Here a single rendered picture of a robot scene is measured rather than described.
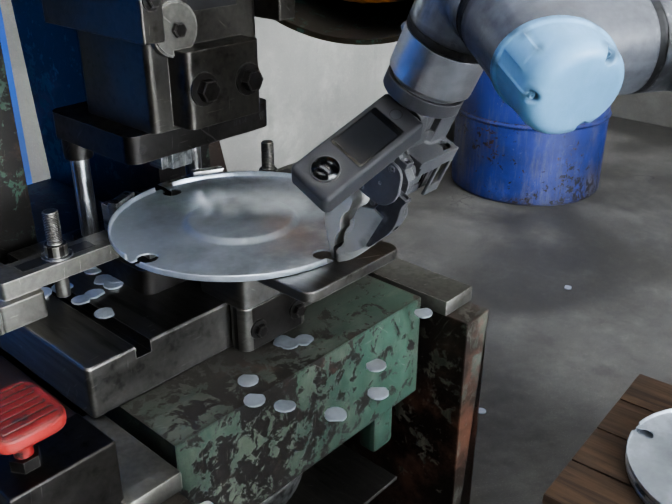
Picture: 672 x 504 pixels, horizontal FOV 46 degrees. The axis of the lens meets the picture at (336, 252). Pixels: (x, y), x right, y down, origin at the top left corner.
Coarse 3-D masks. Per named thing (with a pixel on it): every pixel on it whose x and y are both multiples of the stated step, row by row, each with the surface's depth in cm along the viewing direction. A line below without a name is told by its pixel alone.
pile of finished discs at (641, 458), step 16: (656, 416) 123; (640, 432) 121; (656, 432) 120; (640, 448) 116; (656, 448) 116; (640, 464) 113; (656, 464) 113; (640, 480) 110; (656, 480) 110; (640, 496) 109; (656, 496) 107
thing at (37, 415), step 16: (16, 384) 64; (32, 384) 64; (0, 400) 62; (16, 400) 63; (32, 400) 63; (48, 400) 63; (0, 416) 61; (16, 416) 61; (32, 416) 61; (48, 416) 61; (64, 416) 62; (0, 432) 59; (16, 432) 59; (32, 432) 59; (48, 432) 60; (0, 448) 58; (16, 448) 59; (32, 448) 63
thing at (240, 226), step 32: (160, 192) 96; (192, 192) 96; (224, 192) 96; (256, 192) 96; (288, 192) 96; (128, 224) 88; (160, 224) 88; (192, 224) 86; (224, 224) 86; (256, 224) 86; (288, 224) 87; (320, 224) 88; (352, 224) 88; (128, 256) 81; (160, 256) 81; (192, 256) 81; (224, 256) 81; (256, 256) 81; (288, 256) 81
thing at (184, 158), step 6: (192, 150) 94; (168, 156) 92; (174, 156) 92; (180, 156) 92; (186, 156) 93; (192, 156) 95; (150, 162) 93; (156, 162) 92; (162, 162) 92; (168, 162) 92; (174, 162) 92; (180, 162) 93; (186, 162) 93; (162, 168) 92; (174, 168) 92
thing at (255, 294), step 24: (336, 264) 79; (360, 264) 79; (384, 264) 82; (216, 288) 88; (240, 288) 85; (264, 288) 87; (288, 288) 76; (312, 288) 75; (336, 288) 77; (240, 312) 86; (264, 312) 88; (288, 312) 91; (240, 336) 88; (264, 336) 89
